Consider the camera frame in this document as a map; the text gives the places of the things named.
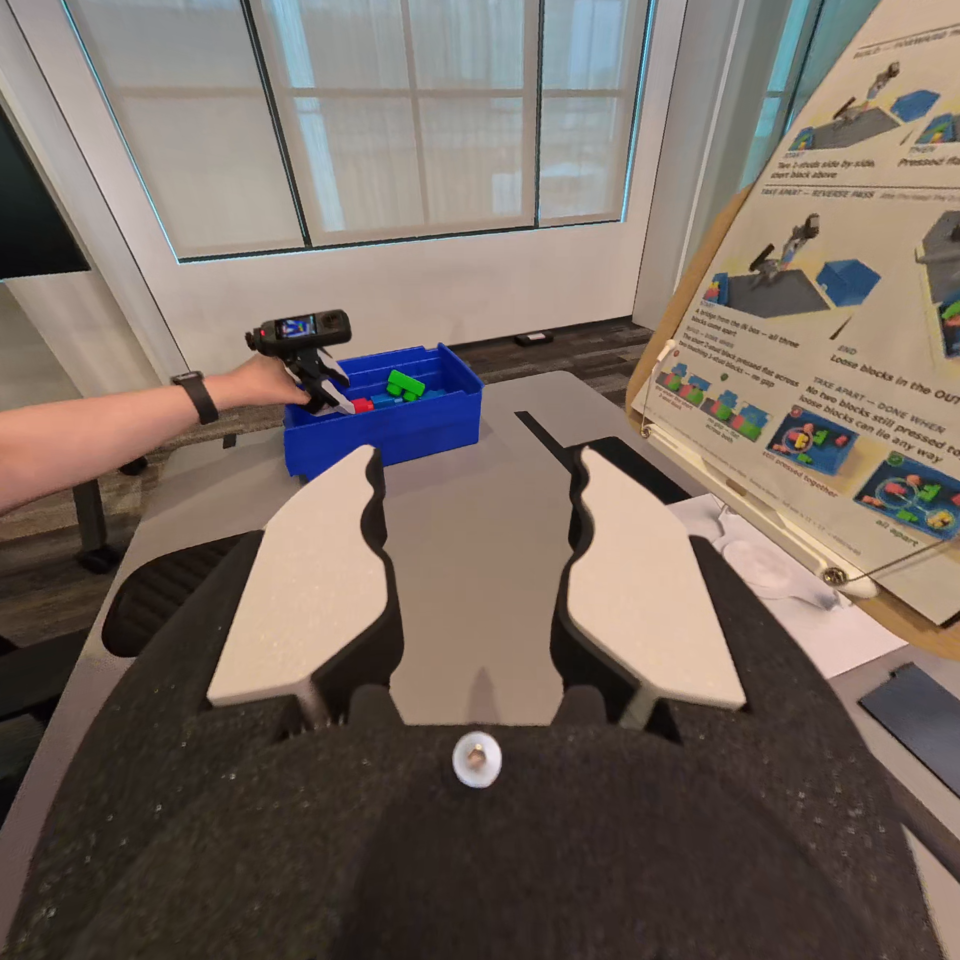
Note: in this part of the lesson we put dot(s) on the black textured pad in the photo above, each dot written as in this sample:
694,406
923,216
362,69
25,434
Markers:
165,592

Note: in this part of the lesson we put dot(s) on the rounded wooden board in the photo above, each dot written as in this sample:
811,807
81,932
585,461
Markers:
697,285

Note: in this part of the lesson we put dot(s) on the dark blue flat panel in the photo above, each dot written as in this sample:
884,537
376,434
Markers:
915,727

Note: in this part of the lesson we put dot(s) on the printed instruction sheet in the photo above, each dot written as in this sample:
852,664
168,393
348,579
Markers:
847,247

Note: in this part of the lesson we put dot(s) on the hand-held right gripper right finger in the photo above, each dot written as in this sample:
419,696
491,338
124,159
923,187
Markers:
645,592

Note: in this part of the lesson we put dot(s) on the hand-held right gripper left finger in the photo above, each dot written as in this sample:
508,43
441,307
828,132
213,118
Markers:
315,592

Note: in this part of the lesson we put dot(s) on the black wristwatch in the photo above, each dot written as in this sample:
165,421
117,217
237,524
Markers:
201,401

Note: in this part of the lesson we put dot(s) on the person's left forearm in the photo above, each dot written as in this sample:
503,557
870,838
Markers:
90,442

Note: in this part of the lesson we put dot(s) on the green two-stud block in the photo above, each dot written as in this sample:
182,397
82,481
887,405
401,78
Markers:
406,386

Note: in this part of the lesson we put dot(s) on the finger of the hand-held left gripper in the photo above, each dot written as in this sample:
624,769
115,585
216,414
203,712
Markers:
330,399

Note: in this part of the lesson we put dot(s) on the blue plastic bin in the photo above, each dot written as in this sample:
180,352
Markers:
390,439

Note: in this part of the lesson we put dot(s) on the black monitor screen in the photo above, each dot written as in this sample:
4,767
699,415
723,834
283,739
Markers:
30,210

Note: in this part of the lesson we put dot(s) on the black desk inlay panel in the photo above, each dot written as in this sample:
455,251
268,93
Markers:
637,465

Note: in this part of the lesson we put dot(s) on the person's left hand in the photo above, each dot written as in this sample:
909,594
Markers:
262,382

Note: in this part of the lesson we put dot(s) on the small black floor device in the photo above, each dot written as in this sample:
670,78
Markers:
535,338

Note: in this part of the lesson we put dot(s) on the large gridded window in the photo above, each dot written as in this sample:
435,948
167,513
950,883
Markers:
375,120

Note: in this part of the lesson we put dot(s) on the blue one-stud block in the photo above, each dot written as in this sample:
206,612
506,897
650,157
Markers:
386,403

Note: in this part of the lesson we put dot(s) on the grey desk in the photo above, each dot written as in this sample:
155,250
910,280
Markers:
465,540

